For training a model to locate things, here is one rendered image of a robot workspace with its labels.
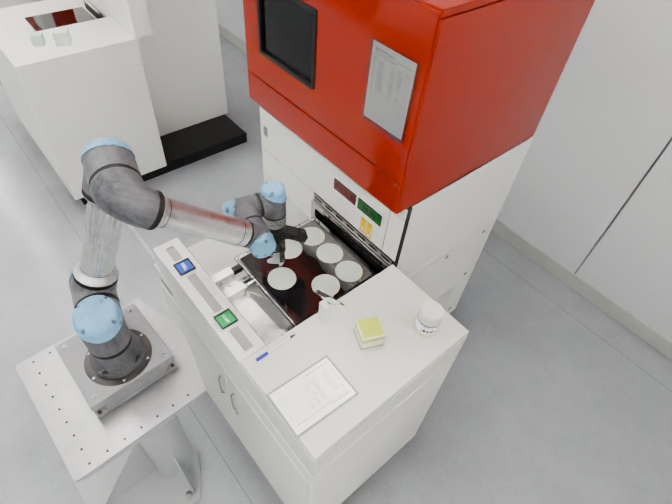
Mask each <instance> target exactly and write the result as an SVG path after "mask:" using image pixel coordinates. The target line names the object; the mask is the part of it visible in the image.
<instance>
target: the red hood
mask: <svg viewBox="0 0 672 504"><path fill-rule="evenodd" d="M594 2H595V0H243V10H244V24H245V38H246V52H247V67H248V80H249V95H250V98H251V99H252V100H254V101H255V102H256V103H257V104H259V105H260V106H261V107H262V108H264V109H265V110H266V111H267V112H269V113H270V114H271V115H272V116H274V117H275V118H276V119H277V120H279V121H280V122H281V123H282V124H284V125H285V126H286V127H287V128H289V129H290V130H291V131H292V132H294V133H295V134H296V135H297V136H299V137H300V138H301V139H302V140H304V141H305V142H306V143H307V144H309V145H310V146H311V147H312V148H314V149H315V150H316V151H317V152H319V153H320V154H321V155H322V156H324V157H325V158H326V159H327V160H329V161H330V162H331V163H332V164H334V165H335V166H336V167H337V168H339V169H340V170H341V171H342V172H344V173H345V174H346V175H347V176H349V177H350V178H351V179H352V180H354V181H355V182H356V183H357V184H359V185H360V186H361V187H362V188H364V189H365V190H366V191H367V192H369V193H370V194H371V195H372V196H374V197H375V198H376V199H377V200H379V201H380V202H381V203H382V204H384V205H385V206H386V207H387V208H389V209H390V210H391V211H392V212H394V213H395V214H398V213H400V212H402V211H404V210H405V209H407V208H409V207H411V206H412V205H414V204H416V203H417V202H419V201H421V200H423V199H424V198H426V197H428V196H430V195H431V194H433V193H435V192H437V191H438V190H440V189H442V188H444V187H445V186H447V185H449V184H450V183H452V182H454V181H456V180H457V179H459V178H461V177H463V176H464V175H466V174H468V173H470V172H471V171H473V170H475V169H477V168H478V167H480V166H482V165H483V164H485V163H487V162H489V161H490V160H492V159H494V158H496V157H497V156H499V155H501V154H503V153H504V152H506V151H508V150H510V149H511V148H513V147H515V146H516V145H518V144H520V143H522V142H523V141H525V140H527V139H529V138H530V137H532V136H534V133H535V131H536V129H537V127H538V125H539V122H540V120H541V118H542V116H543V114H544V111H545V109H546V107H547V105H548V103H549V100H550V98H551V96H552V94H553V92H554V90H555V87H556V85H557V83H558V81H559V79H560V76H561V74H562V72H563V70H564V68H565V65H566V63H567V61H568V59H569V57H570V54H571V52H572V50H573V48H574V46H575V44H576V41H577V39H578V37H579V35H580V33H581V30H582V28H583V26H584V24H585V22H586V19H587V17H588V15H589V13H590V11H591V8H592V6H593V4H594Z"/></svg>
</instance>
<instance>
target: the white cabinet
mask: <svg viewBox="0 0 672 504"><path fill-rule="evenodd" d="M155 270H156V273H157V276H158V279H159V282H160V285H161V288H162V291H163V293H164V296H165V299H166V302H167V305H168V308H169V311H170V314H171V317H172V320H173V322H175V323H176V324H177V325H178V327H179V328H180V329H181V331H182V332H183V333H184V334H185V336H186V338H187V341H188V344H189V346H190V349H191V352H192V355H193V357H194V360H195V363H196V365H197V368H198V371H199V373H200V376H201V379H202V381H203V384H204V387H205V389H206V391H207V392H208V394H209V395H210V397H211V398H212V400H213V401H214V403H215V404H216V406H217V407H218V408H219V410H220V411H221V413H222V414H223V416H224V417H225V419H226V420H227V422H228V423H229V424H230V426H231V427H232V429H233V430H234V432H235V433H236V435H237V436H238V438H239V439H240V440H241V442H242V443H243V445H244V446H245V448H246V449H247V451H248V452H249V454H250V455H251V456H252V458H253V459H254V461H255V462H256V464H257V465H258V467H259V468H260V470H261V471H262V472H263V474H264V475H265V477H266V478H267V480H268V481H269V483H270V484H271V486H272V487H273V489H274V490H275V491H276V493H277V494H278V496H279V497H280V499H281V500H282V502H283V503H284V504H341V503H342V502H343V501H344V500H345V499H346V498H348V497H349V496H350V495H351V494H352V493H353V492H354V491H355V490H356V489H357V488H358V487H360V486H361V485H362V484H363V483H364V482H365V481H366V480H367V479H368V478H369V477H370V476H371V475H373V474H374V473H375V472H376V471H377V470H378V469H379V468H380V467H381V466H382V465H383V464H385V463H386V462H387V461H388V460H389V459H390V458H391V457H392V456H393V455H394V454H395V453H396V452H398V451H399V450H400V449H401V448H402V447H403V446H404V445H405V444H406V443H407V442H408V441H410V440H411V439H412V438H413V437H414V436H415V434H416V432H417V430H418V428H419V426H420V424H421V422H422V421H423V419H424V417H425V415H426V413H427V411H428V409H429V407H430V405H431V404H432V402H433V400H434V398H435V396H436V394H437V392H438V390H439V389H440V387H441V385H442V383H443V381H444V379H445V377H446V375H447V373H448V372H449V370H450V368H451V366H452V364H453V362H454V360H455V358H456V357H457V356H455V357H454V358H453V359H452V360H450V361H449V362H448V363H447V364H446V365H445V366H443V367H442V368H441V369H440V370H439V371H438V372H436V373H435V374H434V375H433V376H432V377H431V378H429V379H428V380H427V381H426V382H425V383H423V384H422V385H421V386H420V387H419V388H418V389H416V390H415V391H414V392H413V393H412V394H411V395H409V396H408V397H407V398H406V399H405V400H404V401H402V402H401V403H400V404H399V405H398V406H397V407H395V408H394V409H393V410H392V411H391V412H390V413H388V414H387V415H386V416H385V417H384V418H382V419H381V420H380V421H379V422H378V423H377V424H375V425H374V426H373V427H372V428H371V429H370V430H368V431H367V432H366V433H365V434H364V435H363V436H361V437H360V438H359V439H358V440H357V441H356V442H354V443H353V444H352V445H351V446H350V447H348V448H347V449H346V450H345V451H344V452H343V453H341V454H340V455H339V456H338V457H337V458H336V459H334V460H333V461H332V462H331V463H330V464H329V465H327V466H326V467H325V468H324V469H323V470H322V471H321V472H319V473H318V474H317V475H316V476H314V477H312V476H311V475H310V473H309V472H308V471H307V469H306V468H305V467H304V465H303V464H302V463H301V461H300V460H299V459H298V457H297V456H296V455H295V453H294V452H293V451H292V449H291V448H290V447H289V445H288V444H287V443H286V441H285V440H284V439H283V437H282V436H281V434H280V433H279V432H278V430H277V429H276V428H275V426H274V425H273V424H272V422H271V421H270V420H269V418H268V417H267V416H266V414H265V413H264V412H263V410H262V409H261V408H260V406H259V405H258V404H257V402H256V401H255V400H254V398H253V397H252V396H251V394H250V393H249V391H248V390H247V389H246V387H245V386H244V385H242V383H241V382H240V381H239V379H238V378H237V377H236V375H235V374H234V373H233V371H232V370H231V369H230V367H229V366H228V365H227V363H226V362H225V360H224V359H223V358H222V356H221V355H220V354H219V352H218V351H217V350H216V348H215V347H214V346H213V344H212V343H211V342H210V340H209V339H208V338H207V336H206V335H205V334H204V332H203V331H202V330H201V328H200V327H199V325H198V324H197V323H196V321H195V320H194V319H193V317H192V316H191V315H190V313H189V312H188V311H187V309H186V308H185V307H184V305H183V304H182V303H181V301H180V300H179V299H178V297H177V296H176V295H175V293H174V292H173V290H172V289H171V288H170V286H169V285H168V284H167V282H166V281H165V280H164V278H163V277H162V276H161V274H160V273H159V272H158V270H157V269H156V268H155Z"/></svg>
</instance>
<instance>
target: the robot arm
mask: <svg viewBox="0 0 672 504"><path fill-rule="evenodd" d="M135 159H136V158H135V155H134V153H133V152H132V150H131V149H130V147H129V146H128V145H127V144H126V143H124V142H123V141H121V140H119V139H115V138H110V137H104V138H98V139H95V140H93V141H91V142H89V143H88V144H87V145H85V147H84V148H83V150H82V153H81V163H82V165H83V180H82V195H83V197H84V198H85V199H86V200H87V209H86V217H85V226H84V235H83V243H82V252H81V261H79V262H78V263H77V264H76V265H75V266H74V268H73V269H72V270H71V272H70V275H69V289H70V291H71V296H72V301H73V306H74V311H73V314H72V323H73V327H74V330H75V332H76V333H77V335H78V336H79V337H80V338H81V340H82V341H83V343H84V344H85V346H86V347H87V349H88V350H89V362H90V366H91V368H92V370H93V371H94V372H95V374H96V375H98V376H99V377H101V378H104V379H119V378H122V377H125V376H127V375H129V374H130V373H132V372H133V371H135V370H136V369H137V368H138V367H139V365H140V364H141V363H142V361H143V359H144V356H145V346H144V344H143V342H142V340H141V339H140V337H139V336H137V335H136V334H134V333H133V332H131V331H130V330H129V327H128V325H127V323H126V321H125V319H124V315H123V312H122V308H121V304H120V300H119V297H118V293H117V283H118V277H119V270H118V268H117V266H116V265H115V261H116V255H117V249H118V243H119V237H120V232H121V226H122V222H124V223H126V224H129V225H132V226H135V227H138V228H142V229H147V230H151V231H153V230H155V229H157V228H162V229H166V230H170V231H175V232H179V233H183V234H188V235H192V236H196V237H201V238H205V239H209V240H214V241H218V242H222V243H227V244H231V245H235V246H240V247H244V248H248V249H250V252H251V253H252V254H253V256H254V257H256V258H265V257H268V256H273V257H272V258H270V259H268V260H267V262H268V263H272V264H279V266H282V265H283V263H284V262H285V251H286V245H285V239H290V240H294V241H298V242H302V243H305V242H306V240H307V239H308V236H307V232H306V230H305V229H301V228H297V227H293V226H289V225H286V200H287V197H286V189H285V186H284V185H283V184H282V183H280V182H278V181H267V182H265V183H264V184H263V185H262V186H261V190H260V192H257V193H255V194H251V195H247V196H243V197H239V198H234V199H232V200H229V201H226V202H224V203H223V205H222V210H223V213H220V212H216V211H213V210H209V209H206V208H202V207H199V206H195V205H192V204H188V203H185V202H181V201H178V200H174V199H171V198H167V197H166V196H165V194H164V193H163V192H162V191H158V190H155V189H153V188H151V187H149V186H148V185H147V184H146V183H145V182H144V181H143V178H142V176H141V173H140V171H139V168H138V165H137V163H136V160H135ZM262 217H263V218H262Z"/></svg>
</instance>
